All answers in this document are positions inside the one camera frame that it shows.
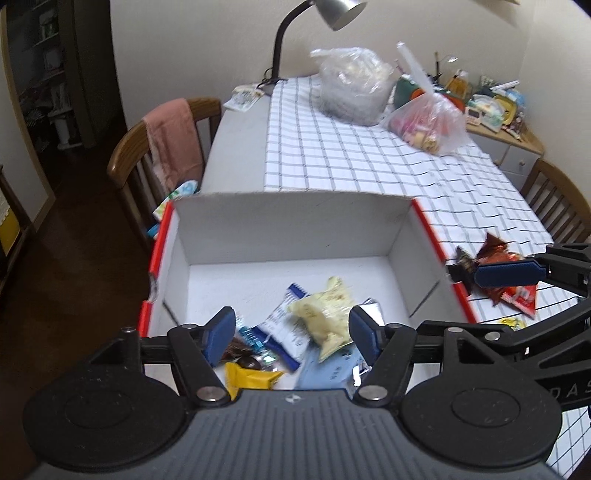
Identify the pink towel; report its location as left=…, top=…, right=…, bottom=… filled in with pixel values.
left=142, top=98, right=204, bottom=185

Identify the large clear plastic bag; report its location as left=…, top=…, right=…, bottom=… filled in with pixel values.
left=310, top=46, right=395, bottom=126

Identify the wooden top side cabinet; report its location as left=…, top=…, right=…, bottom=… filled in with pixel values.
left=466, top=121, right=546, bottom=175

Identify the tall bookshelf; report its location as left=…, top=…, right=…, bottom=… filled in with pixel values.
left=0, top=0, right=114, bottom=153

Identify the black desk lamp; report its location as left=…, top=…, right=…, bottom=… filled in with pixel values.
left=263, top=0, right=368, bottom=89

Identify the wooden chair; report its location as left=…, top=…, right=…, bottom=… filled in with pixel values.
left=519, top=159, right=591, bottom=245
left=107, top=97, right=222, bottom=241

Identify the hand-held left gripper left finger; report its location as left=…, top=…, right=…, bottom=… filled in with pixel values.
left=88, top=305, right=237, bottom=408

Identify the bottle with yellow liquid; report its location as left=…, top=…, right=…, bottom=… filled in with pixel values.
left=445, top=69, right=469, bottom=95

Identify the printed paper leaflet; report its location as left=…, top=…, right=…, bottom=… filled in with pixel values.
left=224, top=83, right=266, bottom=113

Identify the plastic bag with snacks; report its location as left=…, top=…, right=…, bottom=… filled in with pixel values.
left=388, top=42, right=469, bottom=155

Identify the white packet with blue ends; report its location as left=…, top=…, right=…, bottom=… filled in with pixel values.
left=256, top=283, right=324, bottom=372

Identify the light blue snack packet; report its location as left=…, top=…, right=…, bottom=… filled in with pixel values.
left=294, top=344, right=365, bottom=391

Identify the red cardboard box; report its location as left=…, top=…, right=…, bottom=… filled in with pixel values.
left=139, top=191, right=478, bottom=393

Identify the yellow plastic basket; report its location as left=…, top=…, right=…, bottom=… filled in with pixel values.
left=489, top=95, right=520, bottom=125

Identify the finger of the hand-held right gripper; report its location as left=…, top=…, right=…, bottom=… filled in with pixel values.
left=416, top=299, right=591, bottom=365
left=473, top=244, right=591, bottom=298

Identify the dark brown chocolate packet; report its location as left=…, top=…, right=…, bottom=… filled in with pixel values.
left=221, top=335, right=262, bottom=370

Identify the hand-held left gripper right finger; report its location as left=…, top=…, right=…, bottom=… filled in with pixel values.
left=348, top=305, right=498, bottom=408

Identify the small dark brown packet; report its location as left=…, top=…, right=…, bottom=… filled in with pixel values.
left=445, top=247, right=478, bottom=296

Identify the brown cookie packet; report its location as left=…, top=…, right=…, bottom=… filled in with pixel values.
left=475, top=232, right=540, bottom=319

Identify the cream snack packet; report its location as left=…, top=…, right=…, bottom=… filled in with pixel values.
left=287, top=276, right=356, bottom=363

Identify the small blue candy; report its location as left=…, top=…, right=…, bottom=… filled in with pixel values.
left=236, top=327, right=271, bottom=347

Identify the floral patterned cloth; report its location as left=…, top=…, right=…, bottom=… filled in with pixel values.
left=152, top=180, right=200, bottom=221

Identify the small yellow packet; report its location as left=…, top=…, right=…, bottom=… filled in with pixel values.
left=225, top=361, right=286, bottom=401

